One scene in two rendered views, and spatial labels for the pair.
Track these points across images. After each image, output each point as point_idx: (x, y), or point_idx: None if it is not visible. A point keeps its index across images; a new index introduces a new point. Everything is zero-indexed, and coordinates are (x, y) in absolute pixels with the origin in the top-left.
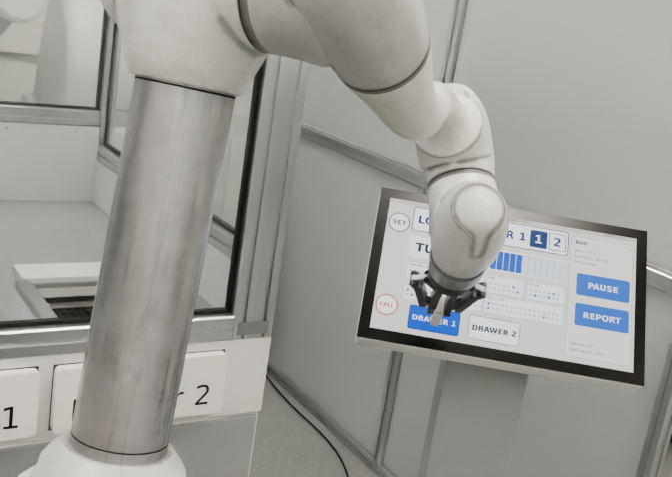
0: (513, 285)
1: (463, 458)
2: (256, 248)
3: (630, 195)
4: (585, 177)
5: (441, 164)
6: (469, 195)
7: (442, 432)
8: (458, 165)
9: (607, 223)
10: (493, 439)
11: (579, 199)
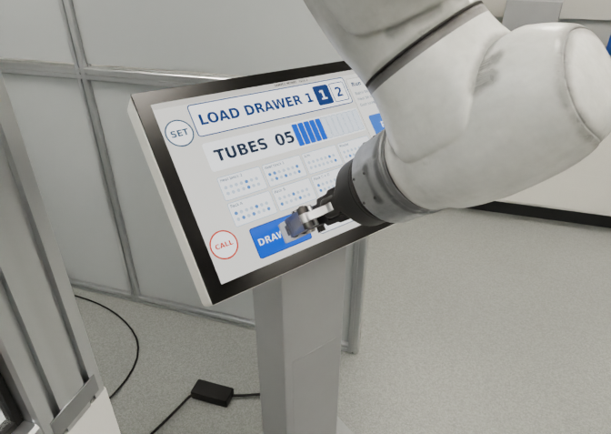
0: (328, 154)
1: (311, 322)
2: (18, 304)
3: (292, 30)
4: (243, 25)
5: (425, 10)
6: (582, 58)
7: (290, 315)
8: (458, 3)
9: (277, 60)
10: (330, 293)
11: (244, 46)
